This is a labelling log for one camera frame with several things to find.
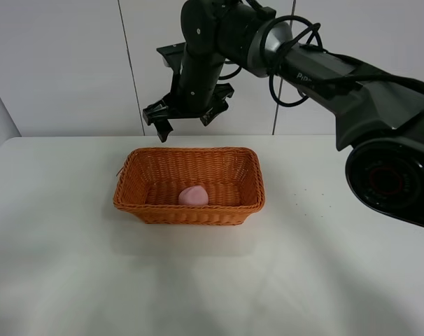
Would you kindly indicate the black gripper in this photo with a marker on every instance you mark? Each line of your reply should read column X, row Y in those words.
column 194, row 93

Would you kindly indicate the pink peach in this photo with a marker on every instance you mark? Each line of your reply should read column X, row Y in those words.
column 194, row 196

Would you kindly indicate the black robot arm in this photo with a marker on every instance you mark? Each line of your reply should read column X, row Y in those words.
column 379, row 115

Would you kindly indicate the orange wicker basket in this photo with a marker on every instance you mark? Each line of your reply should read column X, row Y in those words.
column 151, row 180

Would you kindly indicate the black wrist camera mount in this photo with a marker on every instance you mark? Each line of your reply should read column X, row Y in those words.
column 172, row 55

